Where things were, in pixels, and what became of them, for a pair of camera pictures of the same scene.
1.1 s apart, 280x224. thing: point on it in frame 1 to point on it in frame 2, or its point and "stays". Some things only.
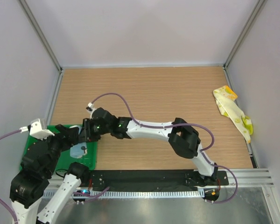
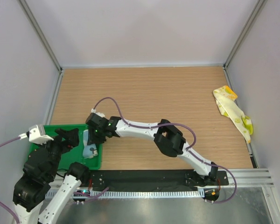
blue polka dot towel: [78, 150] to [90, 150]
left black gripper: [72, 133] stays
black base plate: [170, 180] stays
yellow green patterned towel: [225, 96] stays
